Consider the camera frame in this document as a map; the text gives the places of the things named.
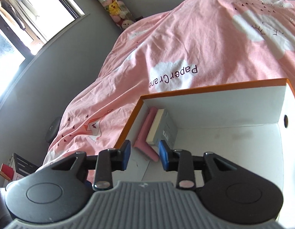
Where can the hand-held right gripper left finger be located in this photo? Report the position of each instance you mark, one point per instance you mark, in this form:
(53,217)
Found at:
(126,155)

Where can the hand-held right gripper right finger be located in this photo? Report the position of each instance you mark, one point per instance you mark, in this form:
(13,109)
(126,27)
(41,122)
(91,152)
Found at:
(163,155)

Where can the pink box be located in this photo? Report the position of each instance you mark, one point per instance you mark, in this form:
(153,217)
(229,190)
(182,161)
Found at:
(143,133)

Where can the grey book with cream edge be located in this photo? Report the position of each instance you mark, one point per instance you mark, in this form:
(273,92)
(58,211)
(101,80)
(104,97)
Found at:
(166,126)

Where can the orange cardboard box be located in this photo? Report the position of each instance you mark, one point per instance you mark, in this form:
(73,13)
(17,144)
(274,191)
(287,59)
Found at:
(221,114)

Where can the black striped box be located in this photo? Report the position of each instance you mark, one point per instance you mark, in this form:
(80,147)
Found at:
(23,163)

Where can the pink printed blanket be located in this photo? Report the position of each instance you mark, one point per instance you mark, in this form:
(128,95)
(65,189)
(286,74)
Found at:
(185,40)

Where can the red box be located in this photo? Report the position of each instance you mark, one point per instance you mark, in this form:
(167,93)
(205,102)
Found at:
(6,171)

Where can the clear tube of plush toys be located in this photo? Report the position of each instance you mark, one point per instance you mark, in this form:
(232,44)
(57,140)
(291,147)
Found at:
(114,7)

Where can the hanging clothes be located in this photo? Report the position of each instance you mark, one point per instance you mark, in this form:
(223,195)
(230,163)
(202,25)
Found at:
(14,14)

